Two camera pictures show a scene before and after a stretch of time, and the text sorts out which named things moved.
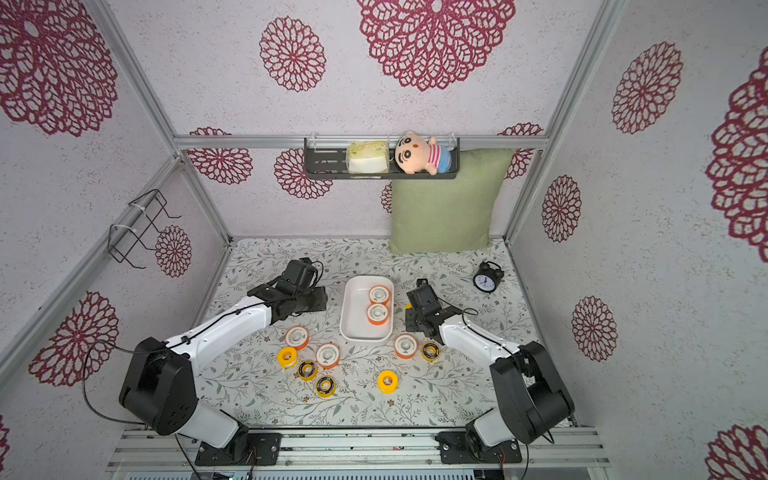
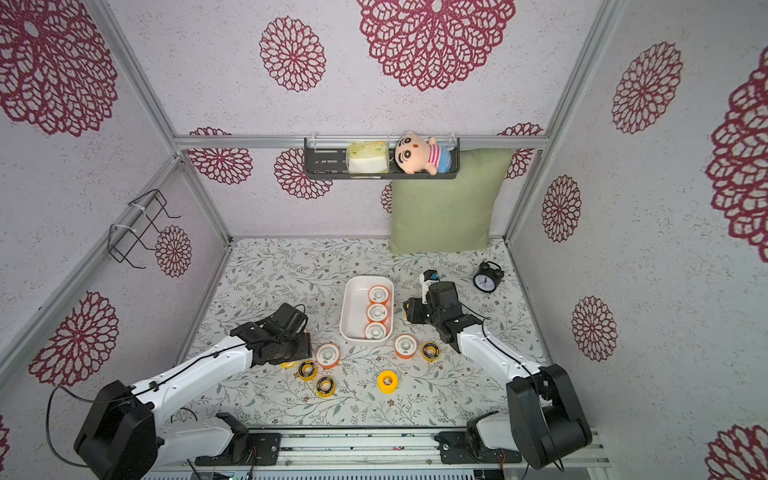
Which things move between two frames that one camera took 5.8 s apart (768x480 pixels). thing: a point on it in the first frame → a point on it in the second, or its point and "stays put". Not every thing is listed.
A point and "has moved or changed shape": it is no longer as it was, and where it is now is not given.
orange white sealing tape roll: [379, 294] stays put
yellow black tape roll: [307, 370] stays put
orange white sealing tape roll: [297, 337] has moved or changed shape
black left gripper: [321, 299] → [305, 348]
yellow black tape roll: [430, 352] stays put
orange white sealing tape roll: [377, 314] stays put
